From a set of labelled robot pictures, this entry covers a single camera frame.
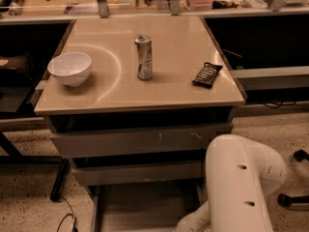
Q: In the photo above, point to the grey drawer cabinet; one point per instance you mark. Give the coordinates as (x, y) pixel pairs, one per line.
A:
(114, 98)

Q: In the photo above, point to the grey bottom drawer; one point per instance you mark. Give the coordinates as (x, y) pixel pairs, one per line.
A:
(145, 207)

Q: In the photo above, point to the grey middle drawer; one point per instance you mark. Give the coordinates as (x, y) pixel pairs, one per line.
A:
(139, 173)

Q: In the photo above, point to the grey top drawer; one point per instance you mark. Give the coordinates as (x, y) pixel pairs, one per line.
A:
(105, 143)

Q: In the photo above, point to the black desk leg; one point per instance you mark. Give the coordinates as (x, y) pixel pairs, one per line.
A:
(60, 178)

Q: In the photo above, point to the grey drawer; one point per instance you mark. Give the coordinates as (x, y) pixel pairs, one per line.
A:
(105, 143)
(145, 207)
(139, 173)

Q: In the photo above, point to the black snack bar packet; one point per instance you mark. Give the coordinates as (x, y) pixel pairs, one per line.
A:
(207, 75)

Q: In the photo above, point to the silver drink can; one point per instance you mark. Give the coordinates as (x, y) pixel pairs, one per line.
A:
(145, 56)

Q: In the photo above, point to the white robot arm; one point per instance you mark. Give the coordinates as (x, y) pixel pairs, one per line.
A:
(240, 174)

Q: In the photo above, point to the white ceramic bowl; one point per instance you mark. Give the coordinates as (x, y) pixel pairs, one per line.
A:
(71, 69)

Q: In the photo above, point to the grey metal shelf post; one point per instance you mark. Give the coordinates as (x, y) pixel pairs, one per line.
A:
(103, 10)

